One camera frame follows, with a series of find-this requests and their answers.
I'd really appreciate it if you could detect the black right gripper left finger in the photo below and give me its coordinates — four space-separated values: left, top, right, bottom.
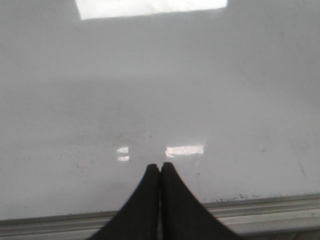
89 164 160 240

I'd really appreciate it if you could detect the white whiteboard with metal frame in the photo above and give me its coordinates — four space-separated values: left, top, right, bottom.
0 0 320 240

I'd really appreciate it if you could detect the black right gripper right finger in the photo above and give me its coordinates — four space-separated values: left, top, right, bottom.
160 162 242 240

